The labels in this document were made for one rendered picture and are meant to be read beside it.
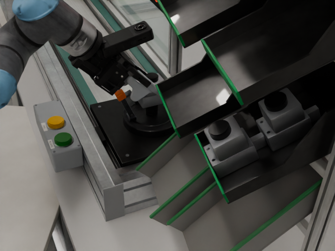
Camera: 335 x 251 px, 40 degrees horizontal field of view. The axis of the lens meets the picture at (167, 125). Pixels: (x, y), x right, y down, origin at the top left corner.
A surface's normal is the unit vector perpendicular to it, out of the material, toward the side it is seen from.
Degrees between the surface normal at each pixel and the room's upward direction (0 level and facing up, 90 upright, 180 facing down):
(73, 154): 90
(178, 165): 45
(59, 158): 90
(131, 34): 13
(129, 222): 0
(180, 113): 25
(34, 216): 0
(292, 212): 90
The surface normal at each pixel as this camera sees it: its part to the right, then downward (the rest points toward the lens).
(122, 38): -0.18, -0.70
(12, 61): 0.82, -0.47
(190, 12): -0.39, -0.66
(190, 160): -0.67, -0.47
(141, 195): 0.41, 0.56
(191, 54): 0.02, -0.79
